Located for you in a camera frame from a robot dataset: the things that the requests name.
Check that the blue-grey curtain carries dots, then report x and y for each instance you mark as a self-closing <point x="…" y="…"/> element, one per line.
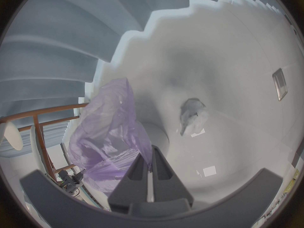
<point x="59" y="44"/>

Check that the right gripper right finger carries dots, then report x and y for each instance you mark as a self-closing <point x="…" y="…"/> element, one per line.
<point x="175" y="191"/>

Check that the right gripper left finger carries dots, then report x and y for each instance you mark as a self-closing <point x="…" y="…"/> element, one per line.
<point x="123" y="193"/>

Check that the pale grey trash bin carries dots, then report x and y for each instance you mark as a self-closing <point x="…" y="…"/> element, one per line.
<point x="159" y="136"/>

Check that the white cushioned wooden chair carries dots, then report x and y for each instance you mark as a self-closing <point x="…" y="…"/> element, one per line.
<point x="14" y="134"/>

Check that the purple plastic bag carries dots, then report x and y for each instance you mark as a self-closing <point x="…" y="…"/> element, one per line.
<point x="106" y="127"/>

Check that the crumpled white paper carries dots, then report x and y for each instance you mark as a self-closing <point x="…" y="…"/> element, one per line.
<point x="192" y="120"/>

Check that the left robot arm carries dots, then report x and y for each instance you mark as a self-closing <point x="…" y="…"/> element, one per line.
<point x="71" y="184"/>

